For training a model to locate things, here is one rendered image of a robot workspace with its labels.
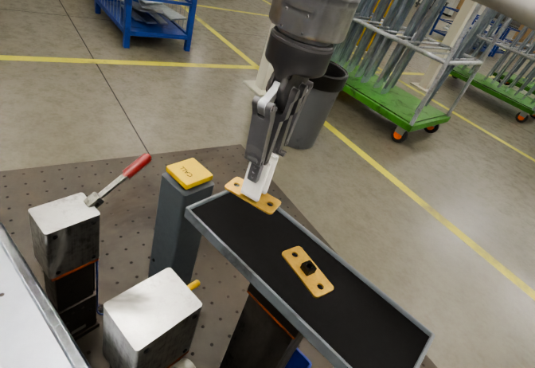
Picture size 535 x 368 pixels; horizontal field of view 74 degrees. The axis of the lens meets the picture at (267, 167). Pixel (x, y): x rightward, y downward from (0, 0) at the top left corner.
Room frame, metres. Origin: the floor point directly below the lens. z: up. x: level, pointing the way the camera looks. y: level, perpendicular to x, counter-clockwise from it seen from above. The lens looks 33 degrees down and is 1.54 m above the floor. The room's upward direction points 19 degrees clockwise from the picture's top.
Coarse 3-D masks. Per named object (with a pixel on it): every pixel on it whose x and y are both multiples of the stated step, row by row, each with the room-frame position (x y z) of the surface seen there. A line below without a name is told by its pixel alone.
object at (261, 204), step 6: (234, 180) 0.44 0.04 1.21; (240, 180) 0.44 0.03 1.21; (228, 186) 0.42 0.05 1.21; (234, 186) 0.42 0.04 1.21; (240, 186) 0.43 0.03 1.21; (234, 192) 0.41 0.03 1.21; (246, 198) 0.40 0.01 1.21; (264, 198) 0.42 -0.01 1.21; (270, 198) 0.42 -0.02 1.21; (276, 198) 0.43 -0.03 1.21; (252, 204) 0.40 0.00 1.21; (258, 204) 0.40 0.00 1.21; (264, 204) 0.40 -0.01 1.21; (276, 204) 0.41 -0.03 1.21; (264, 210) 0.39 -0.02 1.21; (270, 210) 0.40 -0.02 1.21
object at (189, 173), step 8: (184, 160) 0.52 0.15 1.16; (192, 160) 0.52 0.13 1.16; (168, 168) 0.48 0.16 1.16; (176, 168) 0.49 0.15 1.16; (184, 168) 0.49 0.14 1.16; (192, 168) 0.50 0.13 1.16; (200, 168) 0.51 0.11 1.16; (176, 176) 0.47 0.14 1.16; (184, 176) 0.47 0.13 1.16; (192, 176) 0.48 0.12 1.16; (200, 176) 0.49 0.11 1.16; (208, 176) 0.49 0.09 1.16; (184, 184) 0.46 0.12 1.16; (192, 184) 0.46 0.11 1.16
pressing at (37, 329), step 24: (0, 240) 0.35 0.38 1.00; (0, 264) 0.31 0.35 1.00; (24, 264) 0.32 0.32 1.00; (0, 288) 0.28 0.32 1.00; (24, 288) 0.29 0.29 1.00; (0, 312) 0.25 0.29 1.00; (24, 312) 0.26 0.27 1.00; (48, 312) 0.27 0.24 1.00; (0, 336) 0.22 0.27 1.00; (24, 336) 0.23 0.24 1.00; (48, 336) 0.24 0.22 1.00; (0, 360) 0.19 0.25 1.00; (24, 360) 0.20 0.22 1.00; (48, 360) 0.21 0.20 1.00; (72, 360) 0.22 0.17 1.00
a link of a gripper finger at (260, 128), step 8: (256, 96) 0.36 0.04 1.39; (256, 104) 0.36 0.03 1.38; (272, 104) 0.36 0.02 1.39; (256, 112) 0.37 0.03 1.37; (264, 112) 0.36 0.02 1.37; (272, 112) 0.36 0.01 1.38; (256, 120) 0.37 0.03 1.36; (264, 120) 0.37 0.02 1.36; (272, 120) 0.37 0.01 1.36; (256, 128) 0.37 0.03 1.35; (264, 128) 0.37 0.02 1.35; (248, 136) 0.38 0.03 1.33; (256, 136) 0.37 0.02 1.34; (264, 136) 0.37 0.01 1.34; (248, 144) 0.38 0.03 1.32; (256, 144) 0.37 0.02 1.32; (264, 144) 0.37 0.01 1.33; (248, 152) 0.38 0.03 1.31; (256, 152) 0.37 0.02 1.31; (264, 152) 0.38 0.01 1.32
